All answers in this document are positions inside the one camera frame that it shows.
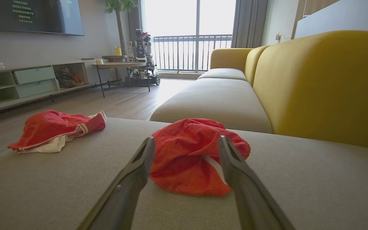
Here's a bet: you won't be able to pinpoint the white wall socket with plug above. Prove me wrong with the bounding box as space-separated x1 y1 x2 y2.
275 32 291 43

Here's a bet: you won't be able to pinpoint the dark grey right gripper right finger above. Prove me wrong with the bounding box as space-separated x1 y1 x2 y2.
218 135 296 230

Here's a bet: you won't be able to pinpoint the black wall television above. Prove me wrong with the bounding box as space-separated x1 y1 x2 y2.
0 0 85 36

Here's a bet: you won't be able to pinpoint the yellow sofa armrest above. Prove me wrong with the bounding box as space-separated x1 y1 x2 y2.
210 48 253 72

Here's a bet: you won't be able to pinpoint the grey curtain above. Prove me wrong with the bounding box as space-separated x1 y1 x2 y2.
128 0 143 42
231 0 269 48

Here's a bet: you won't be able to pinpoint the glass sliding balcony door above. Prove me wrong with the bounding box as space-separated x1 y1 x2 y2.
141 0 237 74

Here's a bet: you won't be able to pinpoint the wooden side table black legs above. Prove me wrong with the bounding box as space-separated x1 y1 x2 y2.
92 62 151 98

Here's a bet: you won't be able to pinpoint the potted tree plant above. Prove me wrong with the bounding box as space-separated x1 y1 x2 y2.
105 0 138 56

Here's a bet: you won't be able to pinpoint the white black wheeled robot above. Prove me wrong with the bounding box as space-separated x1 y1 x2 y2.
125 29 161 87

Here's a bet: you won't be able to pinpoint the plain red garment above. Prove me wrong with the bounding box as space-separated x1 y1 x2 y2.
149 118 251 196

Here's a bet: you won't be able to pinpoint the dark metal balcony railing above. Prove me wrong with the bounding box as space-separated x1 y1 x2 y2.
152 34 233 72

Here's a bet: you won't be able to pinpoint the grey sofa seat cushion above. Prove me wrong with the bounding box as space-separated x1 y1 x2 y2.
197 68 248 82
150 78 272 134

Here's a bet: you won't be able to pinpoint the large grey sofa chaise cushion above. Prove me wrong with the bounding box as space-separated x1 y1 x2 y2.
0 118 368 230

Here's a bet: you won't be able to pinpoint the yellow sofa back cushion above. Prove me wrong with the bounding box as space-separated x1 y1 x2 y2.
253 30 368 148
244 46 269 87

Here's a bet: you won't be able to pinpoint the pile of toys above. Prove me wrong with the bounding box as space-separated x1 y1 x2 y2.
55 67 85 88

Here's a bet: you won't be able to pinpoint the red garment with white stripes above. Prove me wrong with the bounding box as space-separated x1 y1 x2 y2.
7 110 107 154

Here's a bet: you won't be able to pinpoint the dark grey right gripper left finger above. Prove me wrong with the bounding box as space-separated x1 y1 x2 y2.
77 137 156 230

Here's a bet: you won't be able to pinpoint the pale green cabinet drawer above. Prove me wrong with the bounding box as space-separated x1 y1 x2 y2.
12 66 56 85
16 79 59 98

